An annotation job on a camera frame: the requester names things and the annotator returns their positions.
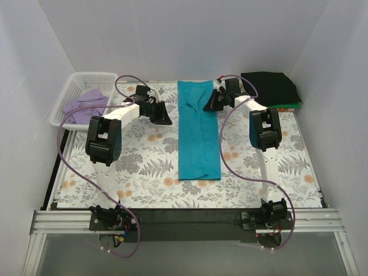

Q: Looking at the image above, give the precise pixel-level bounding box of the teal t shirt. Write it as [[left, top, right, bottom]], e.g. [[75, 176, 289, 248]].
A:
[[177, 80, 221, 180]]

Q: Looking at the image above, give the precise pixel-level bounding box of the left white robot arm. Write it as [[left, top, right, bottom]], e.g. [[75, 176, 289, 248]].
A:
[[86, 85, 172, 230]]

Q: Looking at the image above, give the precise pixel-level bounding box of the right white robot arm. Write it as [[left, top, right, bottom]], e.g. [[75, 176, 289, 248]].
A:
[[203, 75, 288, 229]]

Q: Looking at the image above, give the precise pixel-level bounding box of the black folded t shirt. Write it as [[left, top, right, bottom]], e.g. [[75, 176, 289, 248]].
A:
[[240, 71, 301, 106]]

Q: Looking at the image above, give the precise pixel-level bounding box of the floral table mat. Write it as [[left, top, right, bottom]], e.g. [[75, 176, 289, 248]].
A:
[[57, 81, 320, 209]]

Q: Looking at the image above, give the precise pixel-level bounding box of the purple t shirt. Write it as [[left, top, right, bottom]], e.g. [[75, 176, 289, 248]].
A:
[[63, 89, 109, 125]]

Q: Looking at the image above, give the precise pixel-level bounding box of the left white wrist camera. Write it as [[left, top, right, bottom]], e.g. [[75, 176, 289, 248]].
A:
[[150, 88, 164, 102]]

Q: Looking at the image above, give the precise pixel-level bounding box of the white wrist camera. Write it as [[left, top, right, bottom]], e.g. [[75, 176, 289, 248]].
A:
[[216, 75, 226, 94], [150, 88, 164, 102]]

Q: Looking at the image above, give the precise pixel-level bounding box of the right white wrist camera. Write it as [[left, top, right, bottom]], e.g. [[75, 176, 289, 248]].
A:
[[216, 75, 226, 94]]

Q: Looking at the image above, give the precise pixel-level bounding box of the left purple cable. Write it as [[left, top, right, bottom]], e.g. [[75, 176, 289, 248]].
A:
[[57, 75, 141, 258]]

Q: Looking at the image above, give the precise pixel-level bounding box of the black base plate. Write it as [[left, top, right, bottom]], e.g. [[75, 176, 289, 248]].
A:
[[89, 208, 292, 246]]

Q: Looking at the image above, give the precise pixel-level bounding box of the aluminium frame rail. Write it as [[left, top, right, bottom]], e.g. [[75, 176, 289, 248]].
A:
[[23, 208, 359, 275]]

